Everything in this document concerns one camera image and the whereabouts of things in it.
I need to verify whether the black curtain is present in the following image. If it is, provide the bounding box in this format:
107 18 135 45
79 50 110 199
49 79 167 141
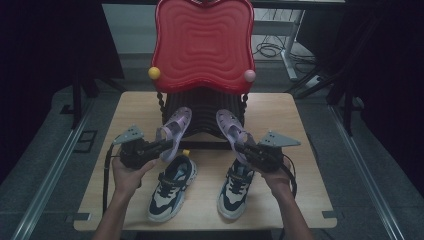
0 0 125 184
328 0 424 201

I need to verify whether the hand-held gripper black cable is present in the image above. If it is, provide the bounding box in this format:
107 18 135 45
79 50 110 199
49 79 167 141
279 154 298 198
101 143 123 215

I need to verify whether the white metal desk frame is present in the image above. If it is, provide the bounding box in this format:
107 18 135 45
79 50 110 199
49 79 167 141
252 9 306 82

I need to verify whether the right hand-held gripper black cable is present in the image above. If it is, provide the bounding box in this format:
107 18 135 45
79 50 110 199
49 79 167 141
279 154 298 198

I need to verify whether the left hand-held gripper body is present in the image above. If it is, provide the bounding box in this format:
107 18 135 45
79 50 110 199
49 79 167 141
112 124 158 169

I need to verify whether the navy and white sneaker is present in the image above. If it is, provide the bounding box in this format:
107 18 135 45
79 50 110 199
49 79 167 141
216 158 256 221
146 149 198 224

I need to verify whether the purple jelly sandal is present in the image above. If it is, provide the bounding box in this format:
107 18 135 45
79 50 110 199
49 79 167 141
155 106 193 164
215 109 258 166

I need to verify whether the left hand-held gripper black cable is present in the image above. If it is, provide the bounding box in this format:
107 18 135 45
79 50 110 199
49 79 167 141
101 143 123 215

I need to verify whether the metal floor rail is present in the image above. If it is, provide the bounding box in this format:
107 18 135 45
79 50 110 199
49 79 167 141
10 99 96 240
328 99 407 240

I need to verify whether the person's right hand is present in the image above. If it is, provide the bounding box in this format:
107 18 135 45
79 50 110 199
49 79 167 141
261 156 295 198

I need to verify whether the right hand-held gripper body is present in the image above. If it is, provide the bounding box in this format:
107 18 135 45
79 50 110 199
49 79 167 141
251 129 302 174

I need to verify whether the black tripod stand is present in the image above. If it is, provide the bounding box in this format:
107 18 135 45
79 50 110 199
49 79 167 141
285 49 368 136
60 63 127 130

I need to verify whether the white power strip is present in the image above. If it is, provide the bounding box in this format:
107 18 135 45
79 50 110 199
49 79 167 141
304 74 326 90

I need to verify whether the bundle of black floor cables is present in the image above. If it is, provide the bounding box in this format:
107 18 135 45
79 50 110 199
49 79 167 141
253 33 318 67

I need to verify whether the red and black shoe rack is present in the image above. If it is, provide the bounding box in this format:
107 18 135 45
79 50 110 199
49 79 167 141
148 0 257 151

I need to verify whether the person's left hand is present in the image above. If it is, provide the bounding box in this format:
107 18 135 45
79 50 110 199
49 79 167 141
111 159 158 198

